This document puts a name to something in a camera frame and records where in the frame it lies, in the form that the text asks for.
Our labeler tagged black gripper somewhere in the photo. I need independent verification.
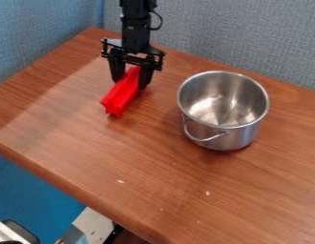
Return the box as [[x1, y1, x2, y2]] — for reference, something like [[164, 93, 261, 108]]
[[101, 15, 166, 91]]

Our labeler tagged red plastic block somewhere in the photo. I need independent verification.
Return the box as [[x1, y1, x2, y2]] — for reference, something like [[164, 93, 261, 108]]
[[100, 67, 140, 117]]

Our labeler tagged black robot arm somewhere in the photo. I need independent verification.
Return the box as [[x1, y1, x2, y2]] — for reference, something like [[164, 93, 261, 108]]
[[101, 0, 166, 91]]

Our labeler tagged stainless steel pot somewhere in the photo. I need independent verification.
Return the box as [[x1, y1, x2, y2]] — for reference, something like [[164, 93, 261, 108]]
[[176, 71, 270, 152]]

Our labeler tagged white grey object under table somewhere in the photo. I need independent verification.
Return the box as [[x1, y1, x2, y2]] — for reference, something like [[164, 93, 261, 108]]
[[57, 208, 113, 244]]

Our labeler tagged black white object bottom left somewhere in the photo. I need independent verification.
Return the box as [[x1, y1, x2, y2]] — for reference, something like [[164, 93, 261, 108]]
[[0, 220, 40, 244]]

